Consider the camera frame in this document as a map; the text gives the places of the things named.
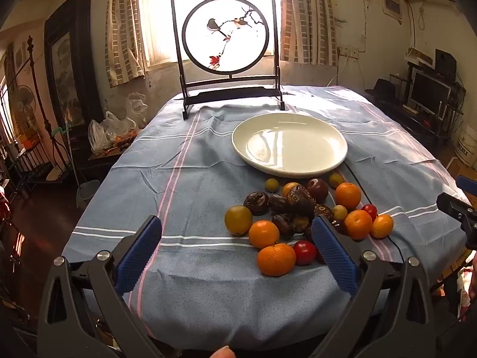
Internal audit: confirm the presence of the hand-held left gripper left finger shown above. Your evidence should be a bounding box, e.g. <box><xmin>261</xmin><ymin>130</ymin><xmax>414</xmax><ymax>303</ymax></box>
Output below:
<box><xmin>37</xmin><ymin>215</ymin><xmax>162</xmax><ymax>358</ymax></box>

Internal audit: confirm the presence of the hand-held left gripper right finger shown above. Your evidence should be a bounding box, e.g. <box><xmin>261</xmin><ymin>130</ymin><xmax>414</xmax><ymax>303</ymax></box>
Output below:
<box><xmin>309</xmin><ymin>216</ymin><xmax>436</xmax><ymax>358</ymax></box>

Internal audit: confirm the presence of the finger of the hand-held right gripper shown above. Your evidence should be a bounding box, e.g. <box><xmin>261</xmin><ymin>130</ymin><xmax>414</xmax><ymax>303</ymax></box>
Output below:
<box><xmin>436</xmin><ymin>192</ymin><xmax>477</xmax><ymax>250</ymax></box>
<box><xmin>455</xmin><ymin>175</ymin><xmax>477</xmax><ymax>195</ymax></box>

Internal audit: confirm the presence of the small yellow-orange tangerine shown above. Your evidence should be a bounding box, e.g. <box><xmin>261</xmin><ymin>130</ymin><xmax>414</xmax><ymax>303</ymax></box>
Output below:
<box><xmin>370</xmin><ymin>214</ymin><xmax>395</xmax><ymax>239</ymax></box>

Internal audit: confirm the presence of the large dark brown water chestnut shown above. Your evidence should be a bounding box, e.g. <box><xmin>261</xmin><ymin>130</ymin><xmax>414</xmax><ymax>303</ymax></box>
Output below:
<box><xmin>287</xmin><ymin>184</ymin><xmax>317</xmax><ymax>217</ymax></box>

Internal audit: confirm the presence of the dark red plum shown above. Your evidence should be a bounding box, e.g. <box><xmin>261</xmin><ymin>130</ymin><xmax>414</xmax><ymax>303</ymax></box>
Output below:
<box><xmin>306</xmin><ymin>178</ymin><xmax>329</xmax><ymax>204</ymax></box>

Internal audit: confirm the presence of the large yellow-green fruit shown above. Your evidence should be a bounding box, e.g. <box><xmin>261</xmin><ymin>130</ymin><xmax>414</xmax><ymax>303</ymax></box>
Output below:
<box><xmin>224</xmin><ymin>205</ymin><xmax>254</xmax><ymax>236</ymax></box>

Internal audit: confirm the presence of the white round plate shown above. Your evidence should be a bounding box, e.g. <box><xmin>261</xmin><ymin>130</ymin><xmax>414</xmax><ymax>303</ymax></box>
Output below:
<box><xmin>231</xmin><ymin>113</ymin><xmax>349</xmax><ymax>179</ymax></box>

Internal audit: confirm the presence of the white bucket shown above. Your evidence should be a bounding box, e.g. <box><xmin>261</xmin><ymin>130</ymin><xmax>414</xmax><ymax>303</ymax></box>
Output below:
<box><xmin>455</xmin><ymin>121</ymin><xmax>477</xmax><ymax>167</ymax></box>

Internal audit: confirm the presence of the black media stand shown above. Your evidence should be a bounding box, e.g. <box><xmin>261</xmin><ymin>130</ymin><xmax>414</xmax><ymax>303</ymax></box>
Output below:
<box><xmin>373</xmin><ymin>61</ymin><xmax>466</xmax><ymax>150</ymax></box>

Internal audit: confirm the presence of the grey dustpan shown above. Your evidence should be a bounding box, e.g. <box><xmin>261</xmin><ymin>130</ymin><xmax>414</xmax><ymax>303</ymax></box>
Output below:
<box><xmin>76</xmin><ymin>180</ymin><xmax>101</xmax><ymax>209</ymax></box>

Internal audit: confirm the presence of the blue striped tablecloth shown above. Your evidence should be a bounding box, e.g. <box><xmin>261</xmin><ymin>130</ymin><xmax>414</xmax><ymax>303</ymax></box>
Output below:
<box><xmin>61</xmin><ymin>85</ymin><xmax>471</xmax><ymax>352</ymax></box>

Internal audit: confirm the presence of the floral cloth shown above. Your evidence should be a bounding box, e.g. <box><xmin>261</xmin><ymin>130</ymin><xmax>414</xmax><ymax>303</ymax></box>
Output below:
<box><xmin>456</xmin><ymin>265</ymin><xmax>475</xmax><ymax>321</ymax></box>

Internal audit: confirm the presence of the computer monitor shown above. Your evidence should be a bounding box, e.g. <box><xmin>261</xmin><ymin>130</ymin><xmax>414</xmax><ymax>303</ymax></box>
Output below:
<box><xmin>406</xmin><ymin>71</ymin><xmax>452</xmax><ymax>115</ymax></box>

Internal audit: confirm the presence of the black speaker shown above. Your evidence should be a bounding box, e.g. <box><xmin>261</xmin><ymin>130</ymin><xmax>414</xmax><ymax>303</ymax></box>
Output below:
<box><xmin>435</xmin><ymin>48</ymin><xmax>457</xmax><ymax>79</ymax></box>

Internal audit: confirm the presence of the clear plastic bag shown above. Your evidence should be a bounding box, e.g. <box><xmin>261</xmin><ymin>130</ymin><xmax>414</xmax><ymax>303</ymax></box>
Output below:
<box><xmin>88</xmin><ymin>111</ymin><xmax>138</xmax><ymax>155</ymax></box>
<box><xmin>127</xmin><ymin>92</ymin><xmax>148</xmax><ymax>129</ymax></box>

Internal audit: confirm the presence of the black hat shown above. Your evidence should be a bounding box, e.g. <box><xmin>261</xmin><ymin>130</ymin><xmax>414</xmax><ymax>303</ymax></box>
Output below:
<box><xmin>365</xmin><ymin>78</ymin><xmax>398</xmax><ymax>100</ymax></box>

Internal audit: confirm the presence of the round bird painting table screen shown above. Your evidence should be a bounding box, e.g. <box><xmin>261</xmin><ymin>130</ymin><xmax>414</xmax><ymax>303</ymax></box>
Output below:
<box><xmin>171</xmin><ymin>0</ymin><xmax>287</xmax><ymax>121</ymax></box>

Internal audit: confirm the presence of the dark metal coat stand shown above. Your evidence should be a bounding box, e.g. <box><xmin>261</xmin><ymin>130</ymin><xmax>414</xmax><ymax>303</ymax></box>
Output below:
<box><xmin>25</xmin><ymin>35</ymin><xmax>72</xmax><ymax>180</ymax></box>

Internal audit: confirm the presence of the standing fan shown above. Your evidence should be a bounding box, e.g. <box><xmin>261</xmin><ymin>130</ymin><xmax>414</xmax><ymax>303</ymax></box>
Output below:
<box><xmin>13</xmin><ymin>85</ymin><xmax>38</xmax><ymax>128</ymax></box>

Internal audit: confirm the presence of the dark framed painting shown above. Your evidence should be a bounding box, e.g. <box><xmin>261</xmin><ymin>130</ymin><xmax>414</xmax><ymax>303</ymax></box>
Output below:
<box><xmin>44</xmin><ymin>0</ymin><xmax>106</xmax><ymax>146</ymax></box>

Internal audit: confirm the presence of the checked beige curtain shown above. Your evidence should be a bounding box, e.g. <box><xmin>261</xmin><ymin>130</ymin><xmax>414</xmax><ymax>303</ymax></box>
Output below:
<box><xmin>279</xmin><ymin>0</ymin><xmax>338</xmax><ymax>66</ymax></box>
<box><xmin>105</xmin><ymin>0</ymin><xmax>147</xmax><ymax>89</ymax></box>

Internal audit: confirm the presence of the bright window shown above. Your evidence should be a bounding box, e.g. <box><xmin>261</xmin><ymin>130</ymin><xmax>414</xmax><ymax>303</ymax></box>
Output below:
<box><xmin>137</xmin><ymin>0</ymin><xmax>284</xmax><ymax>71</ymax></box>

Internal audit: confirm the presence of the white wall panel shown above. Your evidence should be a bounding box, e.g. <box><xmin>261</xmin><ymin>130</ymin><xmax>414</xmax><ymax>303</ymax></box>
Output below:
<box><xmin>382</xmin><ymin>0</ymin><xmax>404</xmax><ymax>23</ymax></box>

